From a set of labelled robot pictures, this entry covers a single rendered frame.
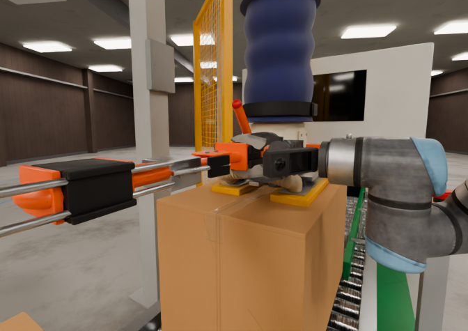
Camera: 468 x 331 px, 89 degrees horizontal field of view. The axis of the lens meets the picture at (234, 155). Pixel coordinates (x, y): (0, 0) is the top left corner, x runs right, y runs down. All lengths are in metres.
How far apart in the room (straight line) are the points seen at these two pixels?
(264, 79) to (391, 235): 0.47
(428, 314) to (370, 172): 0.75
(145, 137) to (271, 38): 1.17
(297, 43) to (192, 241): 0.58
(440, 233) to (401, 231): 0.07
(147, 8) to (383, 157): 1.60
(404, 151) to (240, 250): 0.35
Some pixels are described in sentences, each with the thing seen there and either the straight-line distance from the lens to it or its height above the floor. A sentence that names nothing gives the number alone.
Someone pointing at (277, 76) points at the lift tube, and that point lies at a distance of 0.70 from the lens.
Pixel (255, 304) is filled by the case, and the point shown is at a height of 0.87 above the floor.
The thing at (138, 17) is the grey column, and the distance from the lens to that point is 1.82.
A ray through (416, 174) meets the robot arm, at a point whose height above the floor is 1.16.
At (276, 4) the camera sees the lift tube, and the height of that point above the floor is 1.56.
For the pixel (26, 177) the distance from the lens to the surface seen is 0.32.
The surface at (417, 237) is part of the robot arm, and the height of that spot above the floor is 1.06.
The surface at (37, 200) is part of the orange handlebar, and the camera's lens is 0.27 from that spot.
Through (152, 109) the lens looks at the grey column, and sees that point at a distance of 1.65.
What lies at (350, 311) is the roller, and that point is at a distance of 1.18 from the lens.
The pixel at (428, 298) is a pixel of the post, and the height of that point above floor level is 0.69.
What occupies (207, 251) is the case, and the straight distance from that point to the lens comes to 0.60.
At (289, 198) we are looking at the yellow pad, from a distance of 0.62.
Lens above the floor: 1.23
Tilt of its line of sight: 7 degrees down
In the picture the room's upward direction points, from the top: straight up
